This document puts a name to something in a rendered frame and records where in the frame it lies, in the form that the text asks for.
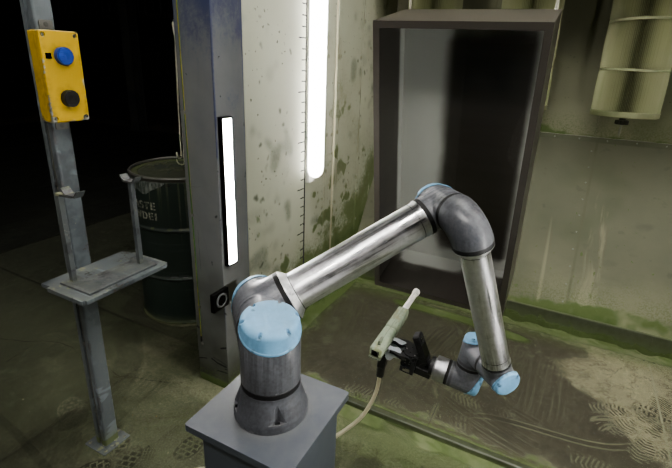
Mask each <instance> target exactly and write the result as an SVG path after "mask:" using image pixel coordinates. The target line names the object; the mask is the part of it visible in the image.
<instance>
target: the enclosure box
mask: <svg viewBox="0 0 672 468"><path fill-rule="evenodd" d="M561 13H562V9H558V10H554V9H405V10H402V11H399V12H396V13H393V14H390V15H388V16H385V17H382V18H379V19H376V20H373V116H374V223H376V222H378V221H380V220H381V219H383V218H385V217H387V216H388V215H390V214H392V213H393V212H395V211H397V210H399V209H400V208H402V207H404V206H406V205H407V204H409V203H410V202H411V201H413V200H414V199H415V197H416V196H417V195H418V194H417V193H418V192H419V191H420V189H422V188H423V187H424V186H426V185H428V184H432V183H440V184H444V185H448V186H450V187H451V188H453V189H454V190H456V191H458V192H460V193H462V194H464V195H466V196H468V197H470V198H471V199H472V200H474V201H475V202H476V203H477V205H478V206H479V207H480V208H481V210H482V211H483V213H484V214H485V216H486V218H487V219H488V222H489V224H490V226H491V228H492V231H493V234H494V239H495V247H494V248H493V250H492V251H491V256H492V261H493V267H494V273H495V278H496V284H497V290H498V295H499V301H500V306H501V312H502V317H503V313H504V309H505V305H506V302H507V298H508V294H509V290H510V286H511V282H512V279H513V275H514V270H515V264H516V259H517V253H518V248H519V243H520V237H521V232H522V226H523V221H524V215H525V210H526V204H527V199H528V193H529V188H530V183H531V177H532V172H533V166H534V161H535V155H536V150H537V144H538V139H539V133H540V128H541V123H542V117H543V112H544V106H545V101H546V95H547V90H548V84H549V79H550V73H551V68H552V62H553V57H554V52H555V46H556V41H557V35H558V30H559V24H560V19H561ZM375 285H379V286H382V287H386V288H390V289H394V290H397V291H401V292H405V293H409V294H412V291H413V290H414V289H415V288H417V289H419V290H420V294H419V296H420V297H424V298H427V299H431V300H435V301H439V302H442V303H446V304H450V305H454V306H458V307H461V308H465V309H469V310H471V309H470V305H469V300H468V295H467V290H466V286H465V281H464V276H463V272H462V267H461V262H460V258H459V256H458V255H456V254H454V252H453V251H452V247H451V243H450V241H449V238H448V236H447V235H446V233H445V231H444V230H442V229H441V230H439V231H438V232H436V233H434V234H433V235H431V236H427V237H426V238H424V239H422V240H420V241H419V242H417V243H415V244H414V245H412V246H410V247H409V248H407V249H405V250H403V251H402V252H400V253H398V254H397V255H395V256H393V257H392V258H390V259H388V260H386V261H385V262H383V263H381V264H380V265H378V266H376V267H375Z"/></svg>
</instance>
